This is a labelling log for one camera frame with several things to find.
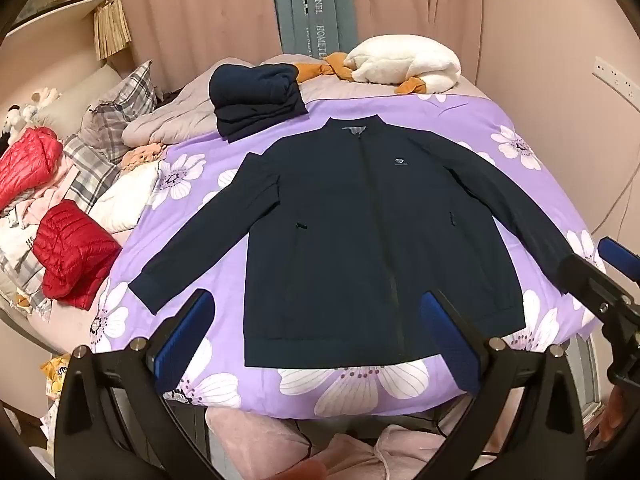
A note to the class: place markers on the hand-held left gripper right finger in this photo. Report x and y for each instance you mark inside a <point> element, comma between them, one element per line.
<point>445,340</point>

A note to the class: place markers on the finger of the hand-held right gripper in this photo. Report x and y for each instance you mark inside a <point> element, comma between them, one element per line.
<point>582,272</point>
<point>617,256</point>

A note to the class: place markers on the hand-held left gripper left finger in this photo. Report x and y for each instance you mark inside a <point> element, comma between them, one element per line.
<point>180,330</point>

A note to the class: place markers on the navy zip jacket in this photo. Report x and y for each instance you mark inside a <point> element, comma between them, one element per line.
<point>325,235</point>

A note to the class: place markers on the pile of pink clothes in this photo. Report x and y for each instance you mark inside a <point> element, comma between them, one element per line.
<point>45,200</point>

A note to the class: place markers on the stack of folded navy clothes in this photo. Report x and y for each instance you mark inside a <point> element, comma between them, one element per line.
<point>255,95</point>

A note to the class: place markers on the purple floral bedsheet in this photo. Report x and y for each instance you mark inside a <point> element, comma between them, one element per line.
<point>150,230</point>

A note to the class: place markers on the yellow snack bag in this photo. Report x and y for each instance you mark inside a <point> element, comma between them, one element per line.
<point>56,375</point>

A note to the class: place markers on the red down jacket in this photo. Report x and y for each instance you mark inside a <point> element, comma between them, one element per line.
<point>27,165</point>
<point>75,250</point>

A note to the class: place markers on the white pillow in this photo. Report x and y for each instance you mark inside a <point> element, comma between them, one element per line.
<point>125,200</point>

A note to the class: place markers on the person's pink trouser legs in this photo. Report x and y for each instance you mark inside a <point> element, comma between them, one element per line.
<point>350,450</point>

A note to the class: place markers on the grey plaid cloth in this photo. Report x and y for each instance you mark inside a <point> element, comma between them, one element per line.
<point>92,175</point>

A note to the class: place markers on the peach cloth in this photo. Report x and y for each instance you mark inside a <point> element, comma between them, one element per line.
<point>142,155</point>

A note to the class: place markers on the beige quilt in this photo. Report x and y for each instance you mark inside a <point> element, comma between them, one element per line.
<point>170,120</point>

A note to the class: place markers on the grey plaid pillow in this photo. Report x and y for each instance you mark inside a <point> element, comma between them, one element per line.
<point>120,105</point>

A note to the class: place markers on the orange cloth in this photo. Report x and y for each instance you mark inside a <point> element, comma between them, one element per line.
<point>320,67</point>
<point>412,86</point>

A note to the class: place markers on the cream pillow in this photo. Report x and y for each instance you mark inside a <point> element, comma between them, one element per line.
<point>75,100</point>

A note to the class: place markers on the white plush toy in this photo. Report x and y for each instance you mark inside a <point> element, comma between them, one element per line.
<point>42,99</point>
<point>14,119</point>

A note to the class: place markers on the white fluffy blanket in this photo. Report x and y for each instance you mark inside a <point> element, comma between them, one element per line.
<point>400,60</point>

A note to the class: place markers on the beige fringed cloth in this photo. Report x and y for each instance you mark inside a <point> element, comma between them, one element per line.
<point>112,30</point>

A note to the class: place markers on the pink curtain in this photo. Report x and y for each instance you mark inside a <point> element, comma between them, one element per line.
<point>415,0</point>
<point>200,10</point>

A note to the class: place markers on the white shelf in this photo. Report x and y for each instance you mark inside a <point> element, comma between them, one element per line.
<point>55,12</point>

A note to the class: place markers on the teal hanging cloth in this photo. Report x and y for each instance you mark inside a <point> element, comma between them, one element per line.
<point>325,5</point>

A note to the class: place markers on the white wall socket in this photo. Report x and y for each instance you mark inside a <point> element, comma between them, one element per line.
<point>615,79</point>

